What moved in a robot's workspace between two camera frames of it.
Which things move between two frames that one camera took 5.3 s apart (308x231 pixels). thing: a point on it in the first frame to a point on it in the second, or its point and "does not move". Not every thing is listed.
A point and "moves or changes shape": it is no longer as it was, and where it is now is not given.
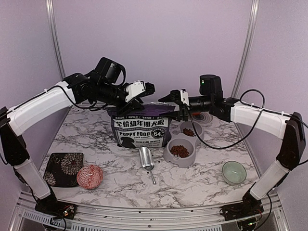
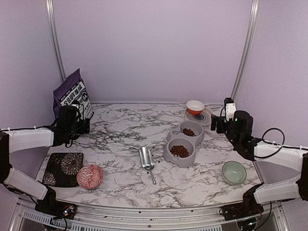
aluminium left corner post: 51,14 does not move
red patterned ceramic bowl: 90,176 does not move
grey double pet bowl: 180,149 does not move
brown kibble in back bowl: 188,132 does not move
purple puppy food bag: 143,126 moves or changes shape
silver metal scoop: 147,160 does not move
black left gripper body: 106,93 to 73,130
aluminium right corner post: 250,29 does not move
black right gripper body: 184,110 to 231,134
